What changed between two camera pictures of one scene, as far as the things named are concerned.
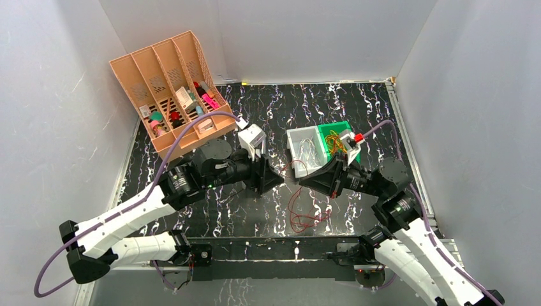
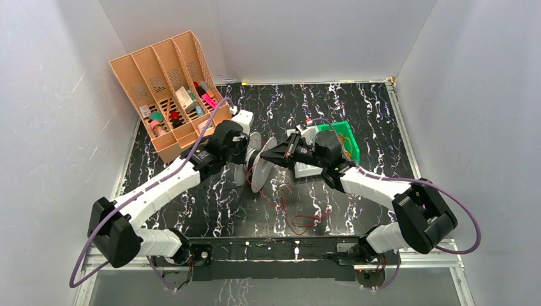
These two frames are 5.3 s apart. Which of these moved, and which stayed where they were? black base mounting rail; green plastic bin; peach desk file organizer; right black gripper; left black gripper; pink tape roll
Moved: left black gripper; right black gripper
Stayed: pink tape roll; peach desk file organizer; green plastic bin; black base mounting rail
